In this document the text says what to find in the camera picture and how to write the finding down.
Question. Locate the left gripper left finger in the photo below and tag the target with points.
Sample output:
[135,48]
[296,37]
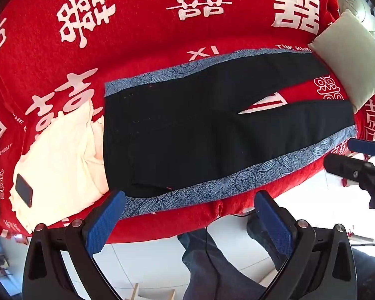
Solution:
[45,275]

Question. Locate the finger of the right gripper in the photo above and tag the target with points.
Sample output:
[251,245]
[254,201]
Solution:
[361,146]

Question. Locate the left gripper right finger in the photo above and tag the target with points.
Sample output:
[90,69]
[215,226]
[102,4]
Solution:
[320,263]

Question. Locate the black pants with patterned stripe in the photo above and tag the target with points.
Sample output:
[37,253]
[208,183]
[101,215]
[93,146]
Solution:
[188,134]

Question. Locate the black smartphone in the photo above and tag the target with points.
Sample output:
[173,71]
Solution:
[24,190]

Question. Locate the pale green pillow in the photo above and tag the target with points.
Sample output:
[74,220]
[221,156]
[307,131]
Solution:
[348,48]

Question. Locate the cream white cloth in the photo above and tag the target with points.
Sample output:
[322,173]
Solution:
[64,167]

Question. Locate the person legs in jeans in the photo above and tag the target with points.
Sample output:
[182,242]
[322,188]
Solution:
[212,276]

